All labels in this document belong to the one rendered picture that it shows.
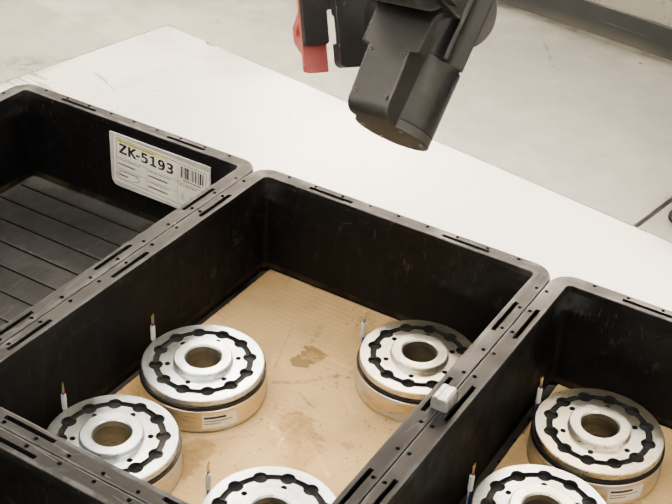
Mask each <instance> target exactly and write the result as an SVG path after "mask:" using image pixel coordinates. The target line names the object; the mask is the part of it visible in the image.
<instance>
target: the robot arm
mask: <svg viewBox="0 0 672 504"><path fill-rule="evenodd" d="M297 7H298V12H297V15H296V19H295V22H294V25H293V40H294V44H295V45H296V47H297V48H298V50H299V52H300V53H301V55H302V64H303V71H304V72H305V73H322V72H328V71H329V68H328V57H327V45H326V44H327V43H328V42H329V33H328V21H327V10H331V14H332V16H334V23H335V35H336V43H335V44H333V53H334V63H335V65H336V66H337V67H338V68H351V67H360V68H359V70H358V73H357V76H356V78H355V81H354V83H353V86H352V88H351V91H350V94H349V97H348V107H349V110H350V111H351V112H352V113H353V114H355V115H356V117H355V120H356V121H357V122H358V123H359V124H360V125H361V126H363V127H364V128H366V129H367V130H369V131H371V132H372V133H374V134H376V135H378V136H380V137H381V138H384V139H386V140H388V141H391V142H393V143H395V144H398V145H400V146H403V147H406V148H409V149H413V150H417V151H427V150H428V149H429V146H430V144H431V142H432V140H433V137H434V135H435V133H436V131H437V128H438V126H439V124H440V122H441V119H442V117H443V115H444V113H445V110H446V108H447V106H448V104H449V101H450V99H451V97H452V94H453V92H454V90H455V88H456V85H457V83H458V81H459V79H460V75H459V73H462V72H463V70H464V67H465V65H466V63H467V61H468V58H469V56H470V54H471V52H472V49H473V47H475V46H477V45H479V44H480V43H482V42H483V41H484V40H485V39H486V38H487V37H488V36H489V34H490V33H491V31H492V29H493V27H494V24H495V21H496V16H497V3H496V0H297Z"/></svg>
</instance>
